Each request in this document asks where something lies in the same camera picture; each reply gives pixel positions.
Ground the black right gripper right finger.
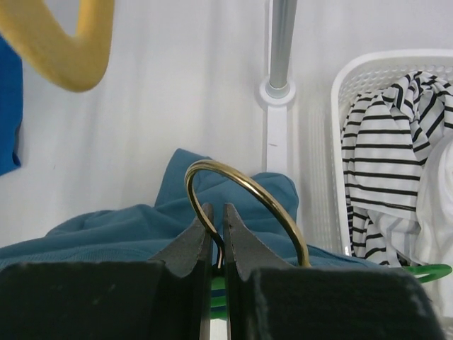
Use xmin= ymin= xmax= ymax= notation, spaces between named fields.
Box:
xmin=224 ymin=204 xmax=445 ymax=339

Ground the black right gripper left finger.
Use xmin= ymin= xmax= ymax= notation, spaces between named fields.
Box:
xmin=1 ymin=218 xmax=212 ymax=339

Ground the yellow hanger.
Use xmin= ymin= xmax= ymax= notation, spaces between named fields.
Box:
xmin=1 ymin=1 xmax=115 ymax=93

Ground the bright blue tank top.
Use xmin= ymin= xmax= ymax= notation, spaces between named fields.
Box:
xmin=0 ymin=37 xmax=23 ymax=175

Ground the black and white striped garment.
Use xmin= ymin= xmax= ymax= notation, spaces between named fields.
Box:
xmin=341 ymin=71 xmax=452 ymax=266

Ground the silver and white clothes rack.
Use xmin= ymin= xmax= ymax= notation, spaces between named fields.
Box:
xmin=259 ymin=1 xmax=297 ymax=175

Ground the white plastic laundry basket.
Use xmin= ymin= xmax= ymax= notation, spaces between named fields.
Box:
xmin=328 ymin=49 xmax=452 ymax=256

